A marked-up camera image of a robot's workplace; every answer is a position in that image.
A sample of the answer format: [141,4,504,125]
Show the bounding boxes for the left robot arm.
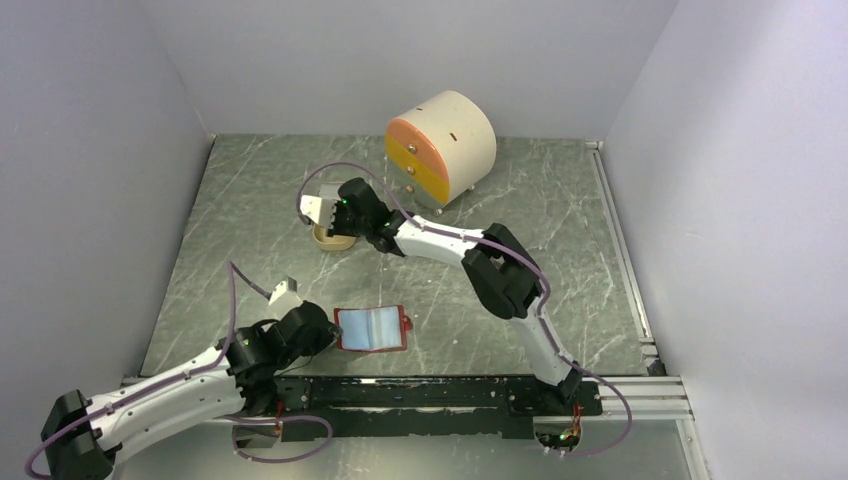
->
[39,301,341,479]

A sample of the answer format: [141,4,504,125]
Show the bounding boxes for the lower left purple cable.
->
[218,413,335,464]

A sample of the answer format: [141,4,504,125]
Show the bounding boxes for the cream drawer cabinet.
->
[384,90,497,210]

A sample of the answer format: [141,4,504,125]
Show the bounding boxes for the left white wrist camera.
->
[268,277,303,320]

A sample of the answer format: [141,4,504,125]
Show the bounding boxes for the red leather card holder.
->
[334,305,413,353]

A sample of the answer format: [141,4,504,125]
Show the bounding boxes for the beige oval tray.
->
[312,225,357,251]

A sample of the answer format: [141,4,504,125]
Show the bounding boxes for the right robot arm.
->
[300,178,583,414]

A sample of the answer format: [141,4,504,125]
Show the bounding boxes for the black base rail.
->
[238,374,603,442]

